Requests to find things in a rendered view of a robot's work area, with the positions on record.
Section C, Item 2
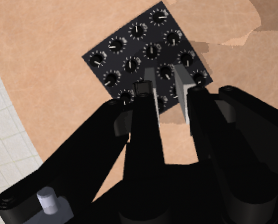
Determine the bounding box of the black knob box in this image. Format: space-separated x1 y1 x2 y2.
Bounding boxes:
81 1 213 115

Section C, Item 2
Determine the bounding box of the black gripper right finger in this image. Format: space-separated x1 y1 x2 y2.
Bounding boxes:
174 64 278 224

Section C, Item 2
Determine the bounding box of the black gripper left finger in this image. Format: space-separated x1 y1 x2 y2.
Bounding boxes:
0 67 173 224

